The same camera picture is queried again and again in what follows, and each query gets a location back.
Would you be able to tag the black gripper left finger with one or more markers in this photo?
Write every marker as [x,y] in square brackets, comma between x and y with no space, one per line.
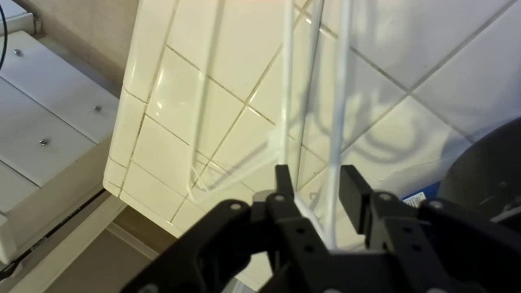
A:
[233,244]

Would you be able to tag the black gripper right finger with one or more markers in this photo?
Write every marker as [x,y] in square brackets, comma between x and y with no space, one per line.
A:
[429,244]

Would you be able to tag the blue and orange foil box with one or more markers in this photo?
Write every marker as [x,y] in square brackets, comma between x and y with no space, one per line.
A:
[425,195]

